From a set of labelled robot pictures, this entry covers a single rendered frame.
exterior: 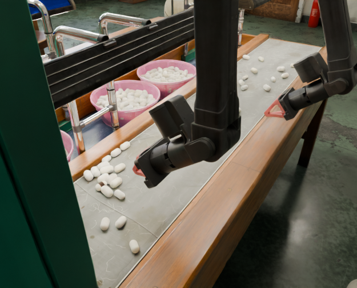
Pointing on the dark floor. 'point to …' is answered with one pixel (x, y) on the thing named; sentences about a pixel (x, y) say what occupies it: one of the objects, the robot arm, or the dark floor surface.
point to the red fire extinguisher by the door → (314, 15)
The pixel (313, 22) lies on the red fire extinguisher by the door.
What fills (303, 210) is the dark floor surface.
